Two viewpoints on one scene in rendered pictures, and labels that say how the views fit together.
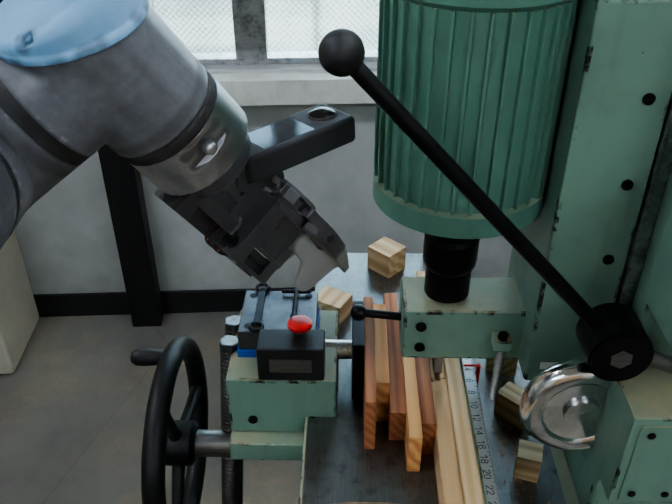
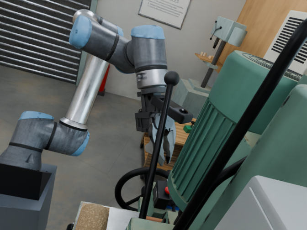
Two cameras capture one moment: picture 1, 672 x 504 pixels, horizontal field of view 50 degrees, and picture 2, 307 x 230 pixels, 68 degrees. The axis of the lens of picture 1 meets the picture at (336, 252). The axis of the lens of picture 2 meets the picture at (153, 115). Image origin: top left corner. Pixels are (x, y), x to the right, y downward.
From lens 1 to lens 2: 0.63 m
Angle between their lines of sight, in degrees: 65
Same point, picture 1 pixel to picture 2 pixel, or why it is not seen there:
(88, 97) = (131, 46)
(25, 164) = (123, 54)
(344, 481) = (118, 221)
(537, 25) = (219, 122)
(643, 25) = (240, 156)
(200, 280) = not seen: outside the picture
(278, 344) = (160, 185)
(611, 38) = not seen: hidden behind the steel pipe
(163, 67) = (142, 50)
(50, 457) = not seen: hidden behind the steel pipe
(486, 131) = (189, 149)
